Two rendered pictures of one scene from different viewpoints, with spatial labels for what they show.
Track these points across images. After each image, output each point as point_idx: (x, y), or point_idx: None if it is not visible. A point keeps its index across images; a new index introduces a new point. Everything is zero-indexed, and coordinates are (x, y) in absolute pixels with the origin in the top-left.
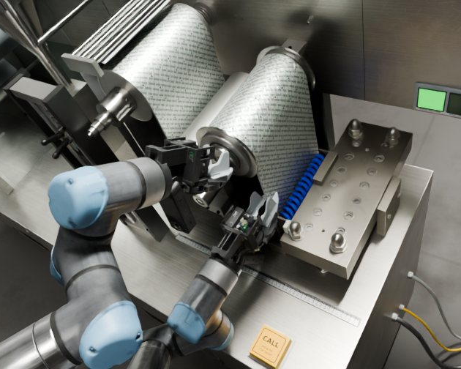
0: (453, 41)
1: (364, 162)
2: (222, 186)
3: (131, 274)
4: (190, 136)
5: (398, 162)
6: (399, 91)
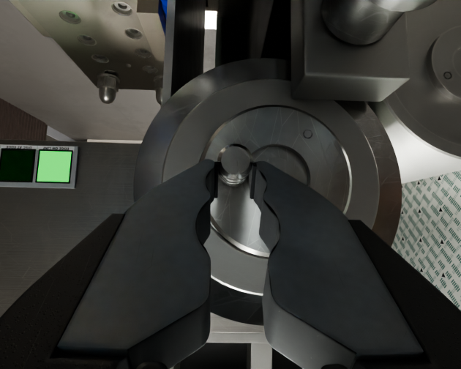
0: (33, 253)
1: (112, 49)
2: (46, 275)
3: None
4: (447, 170)
5: (70, 58)
6: (96, 168)
